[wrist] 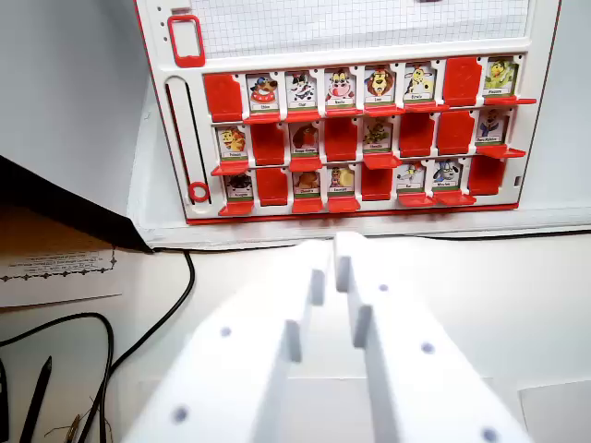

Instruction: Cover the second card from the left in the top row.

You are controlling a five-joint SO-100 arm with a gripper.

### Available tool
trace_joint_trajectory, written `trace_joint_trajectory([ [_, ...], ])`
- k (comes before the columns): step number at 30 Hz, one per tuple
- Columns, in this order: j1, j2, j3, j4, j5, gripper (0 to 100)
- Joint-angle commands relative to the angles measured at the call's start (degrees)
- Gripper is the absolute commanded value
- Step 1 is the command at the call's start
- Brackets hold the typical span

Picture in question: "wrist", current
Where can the red plastic flap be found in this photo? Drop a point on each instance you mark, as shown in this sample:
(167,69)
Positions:
(261,118)

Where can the dog picture card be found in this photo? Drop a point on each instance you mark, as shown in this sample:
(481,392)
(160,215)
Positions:
(263,92)

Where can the blank white paper sheet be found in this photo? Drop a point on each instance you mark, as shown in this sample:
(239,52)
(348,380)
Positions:
(558,415)

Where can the printed white paper sheet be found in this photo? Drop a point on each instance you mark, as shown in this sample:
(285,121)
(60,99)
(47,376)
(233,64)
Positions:
(60,286)

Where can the black pen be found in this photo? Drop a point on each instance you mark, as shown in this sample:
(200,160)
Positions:
(36,397)

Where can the red and white game board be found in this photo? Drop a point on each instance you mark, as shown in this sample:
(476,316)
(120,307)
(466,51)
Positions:
(369,41)

